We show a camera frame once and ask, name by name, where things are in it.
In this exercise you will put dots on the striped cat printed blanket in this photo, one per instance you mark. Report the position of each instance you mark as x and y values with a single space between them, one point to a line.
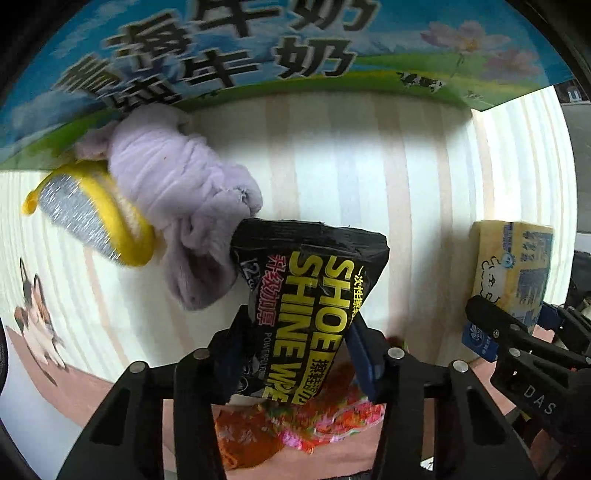
369 175

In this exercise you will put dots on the purple fleece cloth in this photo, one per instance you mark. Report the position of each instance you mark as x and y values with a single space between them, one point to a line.
171 180

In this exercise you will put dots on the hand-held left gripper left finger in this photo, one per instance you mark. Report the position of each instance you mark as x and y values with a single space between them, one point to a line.
229 355

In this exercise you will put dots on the yellow tissue packet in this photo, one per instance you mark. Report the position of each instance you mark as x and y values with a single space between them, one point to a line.
508 267

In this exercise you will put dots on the red orange snack packet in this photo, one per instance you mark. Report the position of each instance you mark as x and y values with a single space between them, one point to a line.
332 420

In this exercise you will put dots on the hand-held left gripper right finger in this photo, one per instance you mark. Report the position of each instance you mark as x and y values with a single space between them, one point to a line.
365 364

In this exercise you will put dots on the black shoe wipes packet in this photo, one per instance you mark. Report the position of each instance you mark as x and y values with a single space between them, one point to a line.
308 304

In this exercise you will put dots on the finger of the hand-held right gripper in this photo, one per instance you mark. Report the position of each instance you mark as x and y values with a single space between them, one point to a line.
549 317
503 325

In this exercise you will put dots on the blue milk carton box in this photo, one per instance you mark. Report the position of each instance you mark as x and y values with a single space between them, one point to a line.
286 46

